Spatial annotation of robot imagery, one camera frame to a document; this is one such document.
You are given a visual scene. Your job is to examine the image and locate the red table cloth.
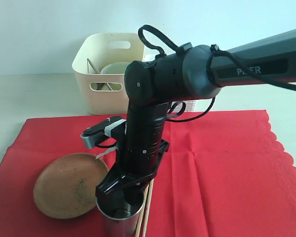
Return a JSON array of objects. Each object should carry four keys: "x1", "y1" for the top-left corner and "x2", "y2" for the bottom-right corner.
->
[{"x1": 0, "y1": 110, "x2": 296, "y2": 237}]

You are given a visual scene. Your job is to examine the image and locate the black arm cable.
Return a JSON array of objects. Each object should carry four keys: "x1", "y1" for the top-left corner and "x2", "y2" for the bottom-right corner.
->
[{"x1": 137, "y1": 24, "x2": 217, "y2": 123}]

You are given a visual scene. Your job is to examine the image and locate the cream plastic bin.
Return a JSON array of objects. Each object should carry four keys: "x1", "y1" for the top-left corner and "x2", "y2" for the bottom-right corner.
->
[{"x1": 72, "y1": 33, "x2": 144, "y2": 115}]

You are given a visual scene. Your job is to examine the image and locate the dark wooden spoon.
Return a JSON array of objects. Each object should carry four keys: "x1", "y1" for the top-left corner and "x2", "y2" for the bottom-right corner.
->
[{"x1": 87, "y1": 58, "x2": 100, "y2": 84}]

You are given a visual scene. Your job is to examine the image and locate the steel cup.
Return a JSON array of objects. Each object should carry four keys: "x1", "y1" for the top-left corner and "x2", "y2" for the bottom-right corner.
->
[{"x1": 96, "y1": 198, "x2": 143, "y2": 237}]

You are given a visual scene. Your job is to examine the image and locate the white perforated plastic basket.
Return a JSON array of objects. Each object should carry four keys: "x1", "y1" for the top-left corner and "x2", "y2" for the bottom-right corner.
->
[{"x1": 144, "y1": 54, "x2": 197, "y2": 113}]

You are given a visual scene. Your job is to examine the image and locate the left wooden chopstick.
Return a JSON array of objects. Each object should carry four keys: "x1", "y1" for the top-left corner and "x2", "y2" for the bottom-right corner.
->
[{"x1": 135, "y1": 188, "x2": 148, "y2": 237}]

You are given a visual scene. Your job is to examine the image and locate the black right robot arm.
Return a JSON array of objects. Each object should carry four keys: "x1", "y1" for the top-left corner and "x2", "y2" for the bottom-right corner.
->
[{"x1": 96, "y1": 25, "x2": 296, "y2": 204}]

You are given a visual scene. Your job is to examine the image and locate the right wooden chopstick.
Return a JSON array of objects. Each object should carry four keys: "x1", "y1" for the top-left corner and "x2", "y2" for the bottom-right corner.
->
[{"x1": 142, "y1": 179, "x2": 154, "y2": 237}]

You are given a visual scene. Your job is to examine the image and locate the white ceramic bowl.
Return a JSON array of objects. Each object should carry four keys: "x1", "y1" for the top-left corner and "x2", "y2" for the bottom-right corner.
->
[{"x1": 101, "y1": 62, "x2": 130, "y2": 75}]

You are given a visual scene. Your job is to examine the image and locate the steel table knife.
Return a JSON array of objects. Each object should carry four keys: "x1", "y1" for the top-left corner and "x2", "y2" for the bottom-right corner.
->
[{"x1": 96, "y1": 83, "x2": 113, "y2": 91}]

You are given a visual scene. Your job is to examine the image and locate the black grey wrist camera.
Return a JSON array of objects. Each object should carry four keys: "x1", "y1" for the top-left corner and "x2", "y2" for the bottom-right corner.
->
[{"x1": 80, "y1": 116, "x2": 126, "y2": 149}]

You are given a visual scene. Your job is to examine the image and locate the wooden chopstick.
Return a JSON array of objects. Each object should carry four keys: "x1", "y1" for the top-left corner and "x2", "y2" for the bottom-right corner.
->
[
  {"x1": 135, "y1": 188, "x2": 148, "y2": 237},
  {"x1": 142, "y1": 179, "x2": 154, "y2": 237}
]

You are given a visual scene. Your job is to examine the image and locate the brown wooden plate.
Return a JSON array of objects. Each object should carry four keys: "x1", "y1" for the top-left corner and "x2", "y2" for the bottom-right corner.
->
[{"x1": 33, "y1": 153, "x2": 109, "y2": 219}]

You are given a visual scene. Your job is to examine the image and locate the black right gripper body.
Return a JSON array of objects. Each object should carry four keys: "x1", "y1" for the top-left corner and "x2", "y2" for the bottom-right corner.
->
[{"x1": 96, "y1": 139, "x2": 169, "y2": 199}]

